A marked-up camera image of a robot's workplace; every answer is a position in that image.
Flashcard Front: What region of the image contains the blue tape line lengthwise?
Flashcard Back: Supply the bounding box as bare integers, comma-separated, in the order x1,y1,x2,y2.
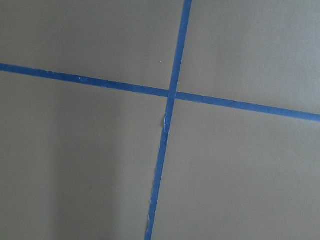
144,0,192,240

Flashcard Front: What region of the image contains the blue tape line crosswise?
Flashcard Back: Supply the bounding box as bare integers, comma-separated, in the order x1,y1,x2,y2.
0,63,320,122

